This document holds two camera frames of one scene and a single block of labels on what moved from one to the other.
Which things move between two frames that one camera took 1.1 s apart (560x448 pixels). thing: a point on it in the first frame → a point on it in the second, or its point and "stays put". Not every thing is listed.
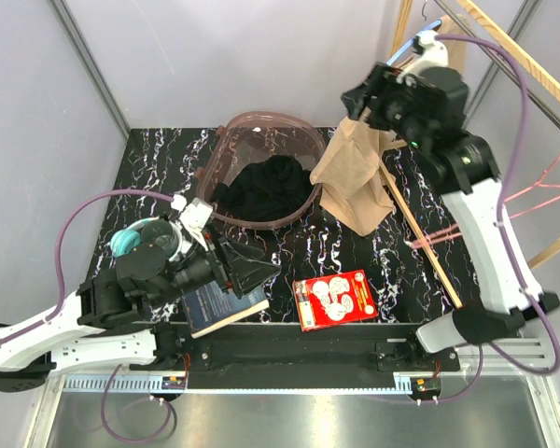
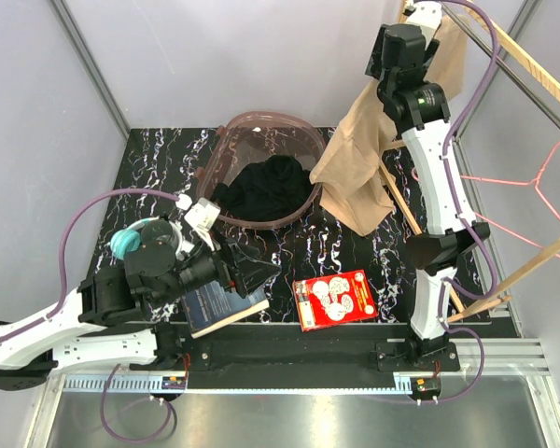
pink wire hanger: x=454 y=230 → x=533 y=181
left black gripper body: x=206 y=268 stays put
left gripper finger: x=247 y=274 stays put
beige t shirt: x=349 y=172 stays put
